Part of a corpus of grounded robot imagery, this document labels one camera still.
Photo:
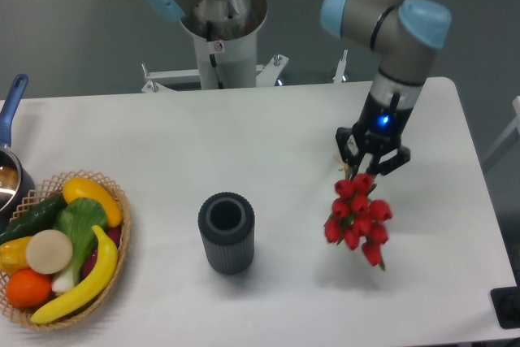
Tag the black device at table edge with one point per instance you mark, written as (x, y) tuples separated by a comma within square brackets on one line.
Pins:
[(506, 306)]

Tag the dark grey ribbed vase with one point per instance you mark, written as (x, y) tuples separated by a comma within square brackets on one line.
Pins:
[(226, 222)]

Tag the blue-handled steel saucepan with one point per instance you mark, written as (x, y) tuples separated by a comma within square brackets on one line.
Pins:
[(15, 181)]

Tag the beige round disc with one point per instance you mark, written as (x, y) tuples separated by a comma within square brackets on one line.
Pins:
[(49, 252)]

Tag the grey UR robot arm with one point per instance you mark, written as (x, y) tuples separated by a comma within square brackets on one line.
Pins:
[(406, 34)]

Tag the red tulip bouquet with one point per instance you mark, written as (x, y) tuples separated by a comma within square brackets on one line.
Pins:
[(356, 219)]

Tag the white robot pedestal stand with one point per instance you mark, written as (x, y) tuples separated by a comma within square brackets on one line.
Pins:
[(224, 34)]

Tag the yellow squash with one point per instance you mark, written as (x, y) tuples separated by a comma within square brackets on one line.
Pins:
[(80, 187)]

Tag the yellow banana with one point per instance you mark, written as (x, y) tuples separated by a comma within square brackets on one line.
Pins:
[(99, 277)]

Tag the green bok choy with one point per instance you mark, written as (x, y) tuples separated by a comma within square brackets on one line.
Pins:
[(76, 222)]

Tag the white frame at right edge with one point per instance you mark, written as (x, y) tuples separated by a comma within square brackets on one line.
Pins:
[(504, 142)]

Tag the woven wicker basket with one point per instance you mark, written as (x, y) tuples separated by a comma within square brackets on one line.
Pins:
[(49, 188)]

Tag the green cucumber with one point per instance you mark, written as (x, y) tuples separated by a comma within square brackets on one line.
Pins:
[(40, 217)]

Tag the dark red vegetable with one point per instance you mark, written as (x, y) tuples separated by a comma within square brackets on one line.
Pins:
[(115, 235)]

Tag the yellow bell pepper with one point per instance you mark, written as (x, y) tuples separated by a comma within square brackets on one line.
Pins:
[(13, 257)]

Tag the orange fruit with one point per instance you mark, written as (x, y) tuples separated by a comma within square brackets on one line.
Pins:
[(27, 288)]

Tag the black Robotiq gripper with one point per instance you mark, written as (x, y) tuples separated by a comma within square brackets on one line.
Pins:
[(378, 131)]

